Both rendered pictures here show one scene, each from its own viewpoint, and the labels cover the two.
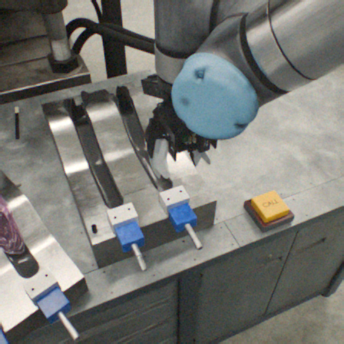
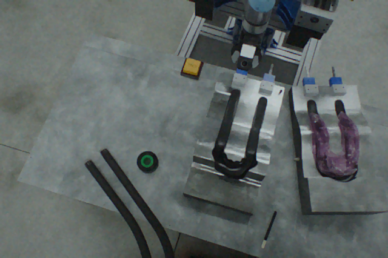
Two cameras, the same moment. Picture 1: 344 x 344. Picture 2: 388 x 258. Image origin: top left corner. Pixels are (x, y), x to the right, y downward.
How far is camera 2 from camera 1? 124 cm
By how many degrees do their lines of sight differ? 59
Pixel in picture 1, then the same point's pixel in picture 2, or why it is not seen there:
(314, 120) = (108, 95)
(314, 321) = not seen: hidden behind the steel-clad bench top
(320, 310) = not seen: hidden behind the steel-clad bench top
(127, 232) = (269, 79)
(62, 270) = (299, 94)
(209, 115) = not seen: outside the picture
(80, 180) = (269, 125)
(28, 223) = (304, 120)
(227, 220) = (211, 79)
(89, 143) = (252, 142)
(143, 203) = (251, 91)
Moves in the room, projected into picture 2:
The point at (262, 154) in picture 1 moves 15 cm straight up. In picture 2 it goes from (159, 97) to (155, 80)
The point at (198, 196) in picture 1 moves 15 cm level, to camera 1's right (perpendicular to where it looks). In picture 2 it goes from (226, 77) to (197, 56)
